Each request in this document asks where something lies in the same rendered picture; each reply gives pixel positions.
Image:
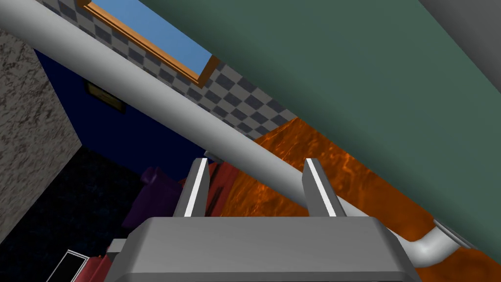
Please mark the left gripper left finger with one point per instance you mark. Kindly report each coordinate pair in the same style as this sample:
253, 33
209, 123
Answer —
195, 192

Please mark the purple armchair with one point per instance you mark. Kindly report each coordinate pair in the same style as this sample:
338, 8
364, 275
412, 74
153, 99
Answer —
156, 196

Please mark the green door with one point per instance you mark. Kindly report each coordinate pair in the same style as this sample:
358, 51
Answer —
352, 70

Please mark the red furniture piece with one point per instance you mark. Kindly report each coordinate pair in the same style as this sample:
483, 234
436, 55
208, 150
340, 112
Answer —
221, 188

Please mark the dark framed wall picture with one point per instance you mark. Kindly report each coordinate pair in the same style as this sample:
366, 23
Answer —
105, 97

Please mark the window with wooden frame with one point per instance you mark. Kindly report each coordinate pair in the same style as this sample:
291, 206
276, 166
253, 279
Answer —
156, 31

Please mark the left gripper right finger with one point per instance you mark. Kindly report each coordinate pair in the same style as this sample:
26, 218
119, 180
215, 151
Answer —
319, 196

